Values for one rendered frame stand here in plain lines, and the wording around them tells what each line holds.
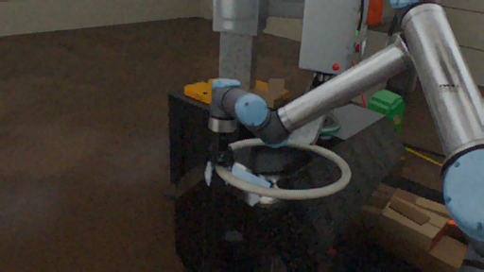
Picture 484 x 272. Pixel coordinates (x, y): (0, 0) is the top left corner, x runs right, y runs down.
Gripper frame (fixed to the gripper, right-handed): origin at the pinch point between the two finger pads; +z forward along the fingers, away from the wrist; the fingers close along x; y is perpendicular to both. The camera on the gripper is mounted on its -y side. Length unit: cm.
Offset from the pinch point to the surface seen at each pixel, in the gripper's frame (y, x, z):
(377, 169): -34, 82, 12
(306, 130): -28, 41, -9
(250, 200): -4.5, 13.8, 10.7
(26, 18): -613, -206, 32
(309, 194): 24.6, 25.1, -7.2
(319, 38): -45, 47, -47
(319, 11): -45, 45, -58
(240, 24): -105, 22, -43
